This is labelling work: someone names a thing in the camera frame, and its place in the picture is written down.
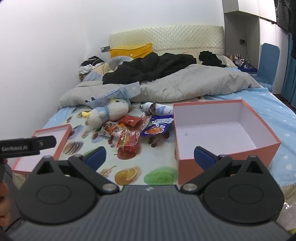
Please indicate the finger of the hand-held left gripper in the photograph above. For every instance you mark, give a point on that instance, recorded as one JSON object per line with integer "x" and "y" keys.
{"x": 47, "y": 142}

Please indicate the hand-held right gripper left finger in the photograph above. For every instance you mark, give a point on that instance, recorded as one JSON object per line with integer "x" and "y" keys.
{"x": 96, "y": 157}

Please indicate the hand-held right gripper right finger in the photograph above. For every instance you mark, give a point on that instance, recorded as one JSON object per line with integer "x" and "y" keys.
{"x": 204, "y": 158}

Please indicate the red foil snack packet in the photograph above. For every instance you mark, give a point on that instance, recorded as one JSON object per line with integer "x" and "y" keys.
{"x": 129, "y": 142}

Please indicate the pink cardboard box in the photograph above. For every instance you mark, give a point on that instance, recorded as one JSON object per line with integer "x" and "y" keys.
{"x": 208, "y": 120}

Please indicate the blue snack packet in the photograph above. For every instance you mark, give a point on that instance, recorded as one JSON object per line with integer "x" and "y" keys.
{"x": 155, "y": 130}

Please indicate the person's left hand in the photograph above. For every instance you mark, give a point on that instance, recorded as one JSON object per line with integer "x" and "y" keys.
{"x": 3, "y": 204}

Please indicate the pink box lid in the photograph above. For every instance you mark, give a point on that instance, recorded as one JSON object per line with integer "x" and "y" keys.
{"x": 53, "y": 132}

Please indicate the clear packet of brown sticks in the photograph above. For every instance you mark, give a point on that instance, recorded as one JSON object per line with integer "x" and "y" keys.
{"x": 111, "y": 128}

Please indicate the white plush duck toy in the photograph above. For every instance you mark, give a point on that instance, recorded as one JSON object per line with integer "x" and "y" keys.
{"x": 115, "y": 109}

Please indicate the food printed tablecloth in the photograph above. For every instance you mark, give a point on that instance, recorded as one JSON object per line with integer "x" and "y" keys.
{"x": 150, "y": 160}

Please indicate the white plastic bottle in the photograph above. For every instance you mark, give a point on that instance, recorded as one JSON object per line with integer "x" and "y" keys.
{"x": 164, "y": 109}

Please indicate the blue patterned plastic bag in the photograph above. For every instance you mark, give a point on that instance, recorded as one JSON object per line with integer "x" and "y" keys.
{"x": 115, "y": 93}

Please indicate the dark silver snack packet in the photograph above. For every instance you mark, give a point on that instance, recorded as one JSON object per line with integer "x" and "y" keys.
{"x": 150, "y": 108}

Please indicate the grey duvet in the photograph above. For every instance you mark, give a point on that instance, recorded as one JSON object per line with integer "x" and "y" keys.
{"x": 185, "y": 83}

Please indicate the blue starred bedsheet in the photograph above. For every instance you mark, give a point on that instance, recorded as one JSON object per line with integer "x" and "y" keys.
{"x": 272, "y": 109}

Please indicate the pile of clothes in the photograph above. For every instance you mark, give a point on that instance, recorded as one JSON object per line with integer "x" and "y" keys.
{"x": 90, "y": 64}

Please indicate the black garment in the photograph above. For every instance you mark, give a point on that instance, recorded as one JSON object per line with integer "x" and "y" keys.
{"x": 211, "y": 59}

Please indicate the beige pillow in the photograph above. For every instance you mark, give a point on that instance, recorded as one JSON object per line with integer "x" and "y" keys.
{"x": 229, "y": 61}

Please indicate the row of small bottles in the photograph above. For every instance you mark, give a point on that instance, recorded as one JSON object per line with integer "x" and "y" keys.
{"x": 238, "y": 59}

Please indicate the black jacket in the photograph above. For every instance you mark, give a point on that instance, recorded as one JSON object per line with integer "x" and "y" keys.
{"x": 150, "y": 67}

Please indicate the yellow pillow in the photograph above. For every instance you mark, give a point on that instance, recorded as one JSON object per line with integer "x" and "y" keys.
{"x": 129, "y": 51}

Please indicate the blue chair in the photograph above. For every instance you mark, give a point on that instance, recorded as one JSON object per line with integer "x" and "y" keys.
{"x": 268, "y": 62}

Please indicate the blue curtain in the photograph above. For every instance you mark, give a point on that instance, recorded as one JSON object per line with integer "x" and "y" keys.
{"x": 290, "y": 76}

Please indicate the cream padded headboard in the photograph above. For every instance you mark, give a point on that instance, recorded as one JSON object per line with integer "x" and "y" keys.
{"x": 185, "y": 39}

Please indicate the dark hanging clothes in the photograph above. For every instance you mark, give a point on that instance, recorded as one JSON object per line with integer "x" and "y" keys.
{"x": 285, "y": 14}

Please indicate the grey wall plate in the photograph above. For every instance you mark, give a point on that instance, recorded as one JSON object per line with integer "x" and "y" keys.
{"x": 105, "y": 49}

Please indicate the wall socket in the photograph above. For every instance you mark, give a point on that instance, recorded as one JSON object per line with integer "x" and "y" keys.
{"x": 242, "y": 42}

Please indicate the white wall cabinet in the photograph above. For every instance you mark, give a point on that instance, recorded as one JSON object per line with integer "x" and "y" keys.
{"x": 249, "y": 27}

